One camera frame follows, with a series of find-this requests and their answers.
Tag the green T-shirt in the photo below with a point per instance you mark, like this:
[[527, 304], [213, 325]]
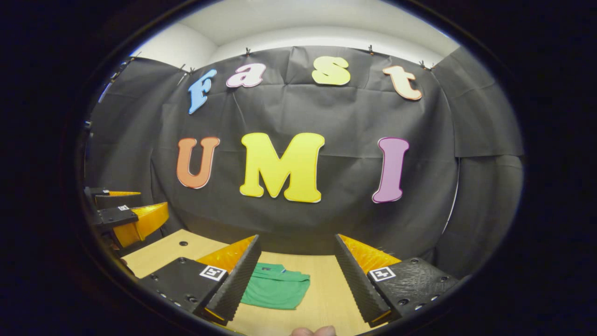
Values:
[[280, 289]]

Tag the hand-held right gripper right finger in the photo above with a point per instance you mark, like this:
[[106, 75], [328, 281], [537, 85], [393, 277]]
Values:
[[357, 284]]

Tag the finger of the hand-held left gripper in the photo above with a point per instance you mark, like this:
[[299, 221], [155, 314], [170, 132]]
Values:
[[116, 200], [114, 215]]

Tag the black backdrop cloth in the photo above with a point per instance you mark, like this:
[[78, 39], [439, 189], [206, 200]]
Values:
[[350, 116]]

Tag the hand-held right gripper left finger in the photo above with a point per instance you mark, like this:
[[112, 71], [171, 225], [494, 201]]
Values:
[[238, 284]]

